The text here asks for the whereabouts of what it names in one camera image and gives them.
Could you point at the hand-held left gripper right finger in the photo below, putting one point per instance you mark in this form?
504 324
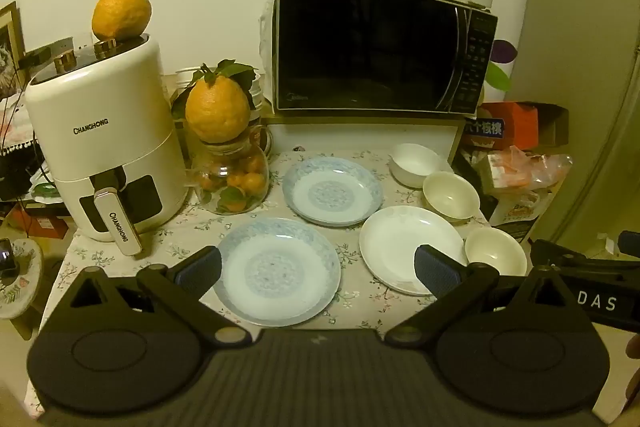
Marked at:
436 271

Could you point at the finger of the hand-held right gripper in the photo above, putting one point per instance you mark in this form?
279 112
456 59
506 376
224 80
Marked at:
630 244
575 266

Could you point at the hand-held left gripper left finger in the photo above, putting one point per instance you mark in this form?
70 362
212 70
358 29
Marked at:
200 268

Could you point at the white plate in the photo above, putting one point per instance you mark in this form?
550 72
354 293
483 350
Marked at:
395 242

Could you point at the cream bowl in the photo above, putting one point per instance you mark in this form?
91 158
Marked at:
450 197
495 252

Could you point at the blue patterned plate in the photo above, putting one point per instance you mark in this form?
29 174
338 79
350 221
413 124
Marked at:
332 194
280 272

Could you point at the white bowl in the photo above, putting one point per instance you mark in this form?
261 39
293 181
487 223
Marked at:
412 167

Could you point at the person's right hand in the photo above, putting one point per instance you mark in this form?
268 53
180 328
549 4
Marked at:
635 369

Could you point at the floral tablecloth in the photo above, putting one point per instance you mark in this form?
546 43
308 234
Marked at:
175 227

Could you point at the snack package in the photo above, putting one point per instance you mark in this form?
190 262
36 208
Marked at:
515 217

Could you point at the pile of small oranges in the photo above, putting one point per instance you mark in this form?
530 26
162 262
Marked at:
245 184

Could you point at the glass jar of kumquats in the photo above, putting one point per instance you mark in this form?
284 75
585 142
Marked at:
227 167

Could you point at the clear plastic bag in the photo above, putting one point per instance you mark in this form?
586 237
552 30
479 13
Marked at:
525 169

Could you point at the glass mug with red print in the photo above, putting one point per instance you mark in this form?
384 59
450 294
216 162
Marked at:
262 139

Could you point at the orange cardboard box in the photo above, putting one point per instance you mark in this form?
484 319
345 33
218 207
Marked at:
520 122

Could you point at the large leafy citrus fruit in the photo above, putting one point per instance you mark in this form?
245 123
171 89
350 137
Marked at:
217 109

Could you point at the red box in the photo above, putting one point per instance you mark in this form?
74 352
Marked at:
45 224

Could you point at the white shelf riser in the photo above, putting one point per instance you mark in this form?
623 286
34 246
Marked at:
350 134

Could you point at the white air fryer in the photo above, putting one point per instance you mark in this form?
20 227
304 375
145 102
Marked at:
100 132

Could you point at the round floral stool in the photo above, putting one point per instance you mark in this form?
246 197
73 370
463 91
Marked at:
22 294

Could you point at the small black device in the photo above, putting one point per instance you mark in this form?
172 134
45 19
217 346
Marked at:
6 257

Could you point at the grey refrigerator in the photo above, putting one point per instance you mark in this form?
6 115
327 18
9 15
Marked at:
575 32

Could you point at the dark lace-trimmed cloth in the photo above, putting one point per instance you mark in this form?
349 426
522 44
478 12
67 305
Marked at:
15 147

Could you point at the purple and green sticker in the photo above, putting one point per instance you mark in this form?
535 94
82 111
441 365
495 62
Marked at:
502 57

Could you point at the black microwave oven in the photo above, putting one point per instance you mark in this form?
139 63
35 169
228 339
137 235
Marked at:
370 47

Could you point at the large orange citrus fruit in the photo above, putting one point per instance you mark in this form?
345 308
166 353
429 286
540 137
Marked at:
122 12

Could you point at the framed picture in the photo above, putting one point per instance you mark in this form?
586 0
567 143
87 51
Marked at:
7 52

